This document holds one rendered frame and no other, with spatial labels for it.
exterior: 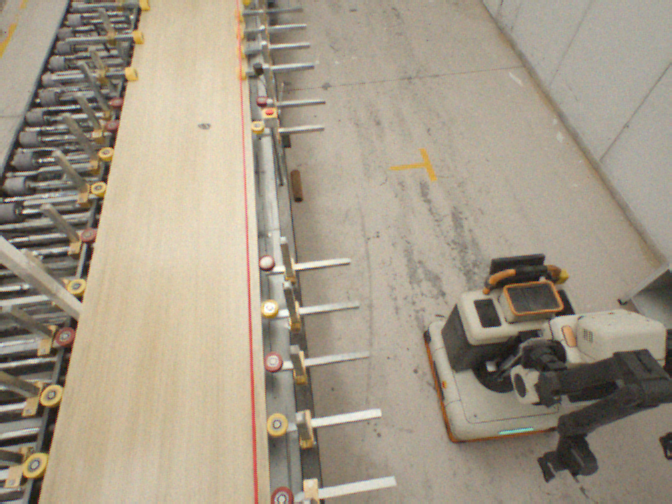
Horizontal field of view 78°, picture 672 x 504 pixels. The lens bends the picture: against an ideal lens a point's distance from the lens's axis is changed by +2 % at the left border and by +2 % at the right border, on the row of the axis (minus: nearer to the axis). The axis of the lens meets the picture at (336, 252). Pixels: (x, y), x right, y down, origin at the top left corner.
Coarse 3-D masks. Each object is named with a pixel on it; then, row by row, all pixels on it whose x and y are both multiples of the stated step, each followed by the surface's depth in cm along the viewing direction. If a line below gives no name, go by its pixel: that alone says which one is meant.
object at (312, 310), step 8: (328, 304) 197; (336, 304) 197; (344, 304) 197; (352, 304) 197; (280, 312) 195; (288, 312) 195; (304, 312) 195; (312, 312) 195; (320, 312) 196; (272, 320) 195
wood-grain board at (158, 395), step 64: (192, 0) 340; (192, 64) 292; (128, 128) 255; (192, 128) 255; (128, 192) 227; (192, 192) 226; (128, 256) 204; (192, 256) 203; (256, 256) 203; (128, 320) 185; (192, 320) 185; (256, 320) 184; (128, 384) 170; (192, 384) 169; (256, 384) 169; (64, 448) 157; (128, 448) 157; (192, 448) 156
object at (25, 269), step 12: (0, 240) 145; (0, 252) 145; (12, 252) 150; (12, 264) 151; (24, 264) 155; (24, 276) 158; (36, 276) 161; (48, 276) 168; (36, 288) 166; (48, 288) 168; (60, 288) 175; (60, 300) 176; (72, 300) 182; (72, 312) 186
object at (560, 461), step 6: (558, 450) 135; (546, 456) 138; (552, 456) 138; (558, 456) 135; (564, 456) 133; (552, 462) 136; (558, 462) 136; (564, 462) 134; (570, 462) 133; (552, 468) 135; (558, 468) 134; (564, 468) 134; (570, 468) 134
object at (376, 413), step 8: (336, 416) 169; (344, 416) 169; (352, 416) 169; (360, 416) 169; (368, 416) 169; (376, 416) 169; (288, 424) 168; (312, 424) 168; (320, 424) 168; (328, 424) 168; (336, 424) 170
